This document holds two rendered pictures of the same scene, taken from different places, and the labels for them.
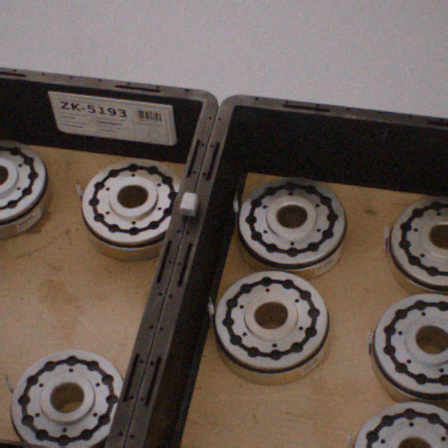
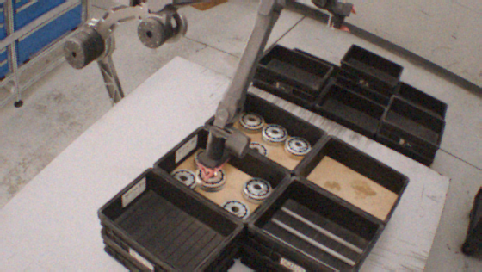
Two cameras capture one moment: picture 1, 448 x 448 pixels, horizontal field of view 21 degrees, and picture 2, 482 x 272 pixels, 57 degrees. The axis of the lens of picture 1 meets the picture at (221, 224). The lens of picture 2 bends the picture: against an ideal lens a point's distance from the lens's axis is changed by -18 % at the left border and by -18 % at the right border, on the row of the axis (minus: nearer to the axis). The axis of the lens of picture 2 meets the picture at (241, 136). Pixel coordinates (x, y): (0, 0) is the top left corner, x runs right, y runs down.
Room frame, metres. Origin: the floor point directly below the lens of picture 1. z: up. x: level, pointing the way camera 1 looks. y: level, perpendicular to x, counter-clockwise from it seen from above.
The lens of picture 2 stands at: (0.35, 1.47, 2.23)
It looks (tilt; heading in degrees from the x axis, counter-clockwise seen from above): 41 degrees down; 280
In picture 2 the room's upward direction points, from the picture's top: 10 degrees clockwise
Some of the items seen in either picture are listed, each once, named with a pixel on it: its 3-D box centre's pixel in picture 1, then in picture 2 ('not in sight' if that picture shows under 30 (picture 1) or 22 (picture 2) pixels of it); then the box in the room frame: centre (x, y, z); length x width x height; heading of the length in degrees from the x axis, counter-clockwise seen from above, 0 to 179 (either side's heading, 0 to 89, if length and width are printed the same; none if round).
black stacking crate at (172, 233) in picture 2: not in sight; (167, 231); (0.72, 0.47, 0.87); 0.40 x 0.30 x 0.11; 163
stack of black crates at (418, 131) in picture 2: not in sight; (404, 148); (-0.21, -0.98, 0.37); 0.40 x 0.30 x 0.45; 168
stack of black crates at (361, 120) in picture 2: not in sight; (346, 128); (0.19, -1.06, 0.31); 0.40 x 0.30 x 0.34; 168
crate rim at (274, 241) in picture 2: not in sight; (319, 228); (0.24, 0.31, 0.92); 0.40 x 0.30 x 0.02; 163
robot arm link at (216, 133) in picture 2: not in sight; (219, 137); (0.63, 0.26, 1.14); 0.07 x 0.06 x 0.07; 167
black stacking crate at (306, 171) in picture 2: not in sight; (352, 188); (0.16, 0.02, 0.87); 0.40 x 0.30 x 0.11; 163
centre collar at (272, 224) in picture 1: (291, 217); not in sight; (0.66, -0.07, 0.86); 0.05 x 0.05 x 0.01
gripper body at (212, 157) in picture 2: not in sight; (215, 150); (0.64, 0.25, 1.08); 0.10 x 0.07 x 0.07; 72
